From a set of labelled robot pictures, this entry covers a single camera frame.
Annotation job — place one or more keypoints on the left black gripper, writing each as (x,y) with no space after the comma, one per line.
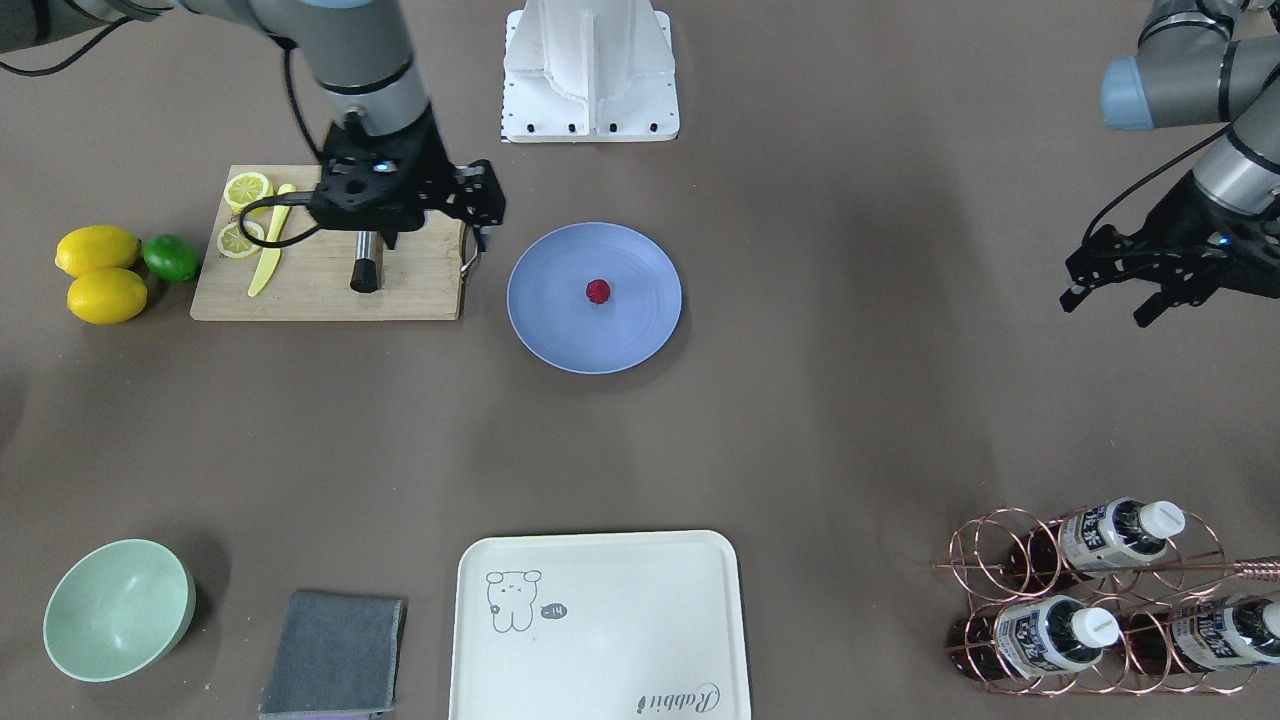
(1183,222)

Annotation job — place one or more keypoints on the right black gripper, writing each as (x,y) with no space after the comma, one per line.
(437,172)

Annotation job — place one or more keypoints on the blue round plate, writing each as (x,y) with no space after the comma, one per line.
(550,314)

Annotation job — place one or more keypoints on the red strawberry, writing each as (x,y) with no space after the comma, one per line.
(598,291)

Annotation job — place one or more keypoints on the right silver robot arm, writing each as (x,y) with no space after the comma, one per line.
(359,53)

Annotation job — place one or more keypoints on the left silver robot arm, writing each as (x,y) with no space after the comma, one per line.
(1216,228)

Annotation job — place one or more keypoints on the steel muddler black tip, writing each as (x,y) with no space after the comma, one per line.
(366,271)

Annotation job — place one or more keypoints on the yellow plastic knife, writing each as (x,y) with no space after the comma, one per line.
(270,258)

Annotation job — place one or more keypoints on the wooden cutting board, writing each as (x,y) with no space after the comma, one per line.
(420,280)

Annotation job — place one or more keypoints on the lower lemon slice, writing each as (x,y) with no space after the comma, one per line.
(244,188)

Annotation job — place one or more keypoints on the lemon slice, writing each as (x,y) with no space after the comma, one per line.
(244,188)
(236,240)

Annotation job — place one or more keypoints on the rear tea bottle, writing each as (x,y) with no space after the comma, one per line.
(1122,534)
(1237,632)

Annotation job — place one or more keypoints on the tea bottle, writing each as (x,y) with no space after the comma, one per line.
(1027,641)
(1122,534)
(1237,632)

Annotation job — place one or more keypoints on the upper lemon slice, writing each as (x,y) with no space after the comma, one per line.
(236,240)

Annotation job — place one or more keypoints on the green lime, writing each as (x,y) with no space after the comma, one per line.
(170,258)

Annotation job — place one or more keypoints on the front tea bottle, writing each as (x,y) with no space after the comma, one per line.
(1027,641)

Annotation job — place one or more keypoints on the upper yellow lemon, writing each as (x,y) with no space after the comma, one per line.
(107,296)

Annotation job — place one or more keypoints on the yellow lemon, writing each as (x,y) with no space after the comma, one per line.
(96,247)
(107,296)

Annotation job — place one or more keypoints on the lower yellow lemon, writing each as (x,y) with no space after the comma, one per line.
(96,247)

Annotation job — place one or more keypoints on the cream rabbit tray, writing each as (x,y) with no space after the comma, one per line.
(632,625)

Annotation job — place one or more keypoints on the grey folded cloth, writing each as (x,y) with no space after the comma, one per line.
(337,658)

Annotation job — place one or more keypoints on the mint green bowl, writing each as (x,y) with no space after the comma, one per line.
(120,609)

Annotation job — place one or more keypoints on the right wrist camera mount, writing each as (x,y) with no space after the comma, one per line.
(370,183)

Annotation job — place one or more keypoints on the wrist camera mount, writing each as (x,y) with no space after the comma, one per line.
(1246,260)
(370,183)

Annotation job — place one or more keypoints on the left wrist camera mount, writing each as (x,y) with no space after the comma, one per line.
(1246,260)

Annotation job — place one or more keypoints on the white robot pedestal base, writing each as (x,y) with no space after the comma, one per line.
(589,72)

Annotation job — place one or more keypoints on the copper wire bottle rack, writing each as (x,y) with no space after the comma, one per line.
(1195,569)

